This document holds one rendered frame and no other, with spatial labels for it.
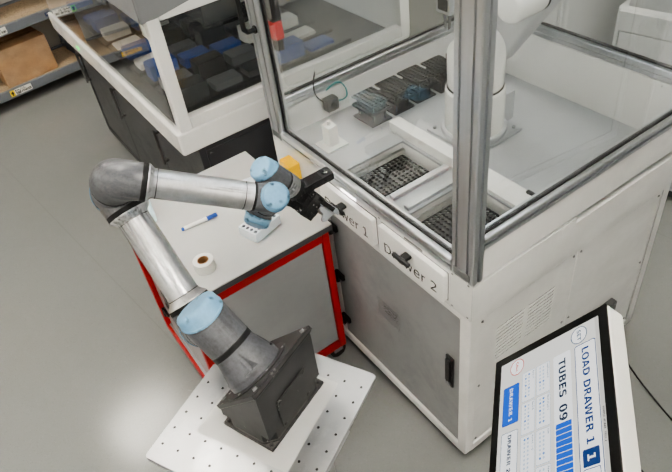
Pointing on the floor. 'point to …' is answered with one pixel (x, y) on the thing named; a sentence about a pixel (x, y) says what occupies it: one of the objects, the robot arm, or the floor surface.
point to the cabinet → (375, 315)
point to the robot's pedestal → (287, 451)
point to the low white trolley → (256, 269)
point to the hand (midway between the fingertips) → (334, 207)
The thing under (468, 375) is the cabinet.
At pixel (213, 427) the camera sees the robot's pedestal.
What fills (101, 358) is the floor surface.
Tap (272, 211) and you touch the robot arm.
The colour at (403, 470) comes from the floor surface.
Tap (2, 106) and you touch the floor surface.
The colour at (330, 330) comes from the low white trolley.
